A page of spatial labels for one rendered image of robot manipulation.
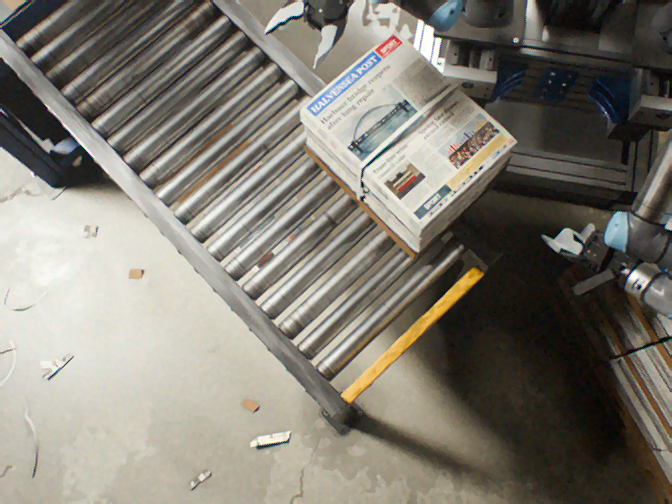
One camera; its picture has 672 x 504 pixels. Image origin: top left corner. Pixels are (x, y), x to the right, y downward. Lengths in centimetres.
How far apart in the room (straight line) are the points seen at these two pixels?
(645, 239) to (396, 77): 61
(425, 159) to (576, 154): 106
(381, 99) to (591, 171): 107
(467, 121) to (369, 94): 22
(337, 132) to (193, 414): 128
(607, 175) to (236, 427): 148
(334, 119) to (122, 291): 132
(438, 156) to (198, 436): 138
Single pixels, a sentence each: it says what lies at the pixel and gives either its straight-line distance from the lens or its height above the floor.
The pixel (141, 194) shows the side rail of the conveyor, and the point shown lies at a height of 80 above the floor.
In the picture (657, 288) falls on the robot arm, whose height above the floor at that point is 95.
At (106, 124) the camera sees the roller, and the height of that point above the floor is 80.
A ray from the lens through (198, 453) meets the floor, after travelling 246.
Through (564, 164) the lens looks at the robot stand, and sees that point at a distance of 242.
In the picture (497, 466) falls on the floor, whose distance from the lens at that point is 243.
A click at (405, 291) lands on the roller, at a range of 163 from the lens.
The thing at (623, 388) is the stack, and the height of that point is 25.
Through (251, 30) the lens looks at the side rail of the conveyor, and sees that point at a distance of 192.
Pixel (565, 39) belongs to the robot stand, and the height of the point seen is 73.
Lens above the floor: 240
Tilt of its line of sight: 75 degrees down
